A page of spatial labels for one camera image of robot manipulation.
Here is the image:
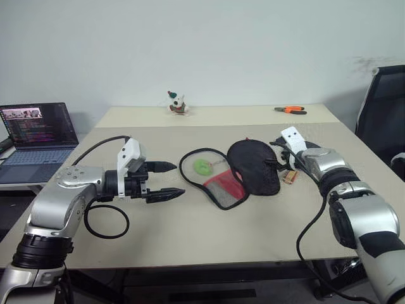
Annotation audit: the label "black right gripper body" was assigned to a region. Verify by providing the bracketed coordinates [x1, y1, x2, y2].
[271, 136, 296, 171]

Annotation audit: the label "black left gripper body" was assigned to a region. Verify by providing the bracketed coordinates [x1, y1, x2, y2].
[123, 160, 150, 200]

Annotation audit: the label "orange handled pliers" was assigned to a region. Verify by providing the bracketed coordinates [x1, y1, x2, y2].
[273, 106, 308, 115]

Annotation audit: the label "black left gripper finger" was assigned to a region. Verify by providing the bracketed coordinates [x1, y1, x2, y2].
[144, 160, 177, 174]
[145, 187, 186, 204]

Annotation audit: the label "black red paddle case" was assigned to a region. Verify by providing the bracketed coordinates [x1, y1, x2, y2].
[178, 138, 282, 210]

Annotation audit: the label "black office chair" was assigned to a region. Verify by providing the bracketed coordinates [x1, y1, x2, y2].
[354, 65, 405, 183]

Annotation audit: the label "green keychain charm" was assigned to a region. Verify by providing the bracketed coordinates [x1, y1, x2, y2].
[193, 158, 213, 178]

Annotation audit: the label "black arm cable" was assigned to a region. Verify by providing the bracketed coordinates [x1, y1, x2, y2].
[71, 135, 131, 239]
[289, 151, 373, 301]

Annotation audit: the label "white plush dog toy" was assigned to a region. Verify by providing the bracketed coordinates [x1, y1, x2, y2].
[166, 91, 192, 117]

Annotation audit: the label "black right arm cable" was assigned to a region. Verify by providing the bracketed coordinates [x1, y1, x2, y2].
[289, 151, 373, 301]

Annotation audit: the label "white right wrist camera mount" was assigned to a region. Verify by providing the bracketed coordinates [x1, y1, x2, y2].
[280, 126, 308, 174]

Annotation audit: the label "black table frame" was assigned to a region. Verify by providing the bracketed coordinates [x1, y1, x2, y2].
[56, 258, 374, 304]

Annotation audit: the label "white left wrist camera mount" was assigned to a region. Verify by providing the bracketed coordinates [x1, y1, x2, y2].
[115, 138, 147, 199]

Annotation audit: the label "open grey laptop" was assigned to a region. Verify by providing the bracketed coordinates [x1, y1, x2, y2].
[0, 101, 80, 184]

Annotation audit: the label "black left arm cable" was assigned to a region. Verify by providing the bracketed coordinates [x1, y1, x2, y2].
[71, 135, 131, 239]

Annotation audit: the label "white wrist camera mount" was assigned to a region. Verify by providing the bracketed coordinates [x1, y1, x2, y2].
[115, 138, 147, 199]
[280, 126, 308, 174]

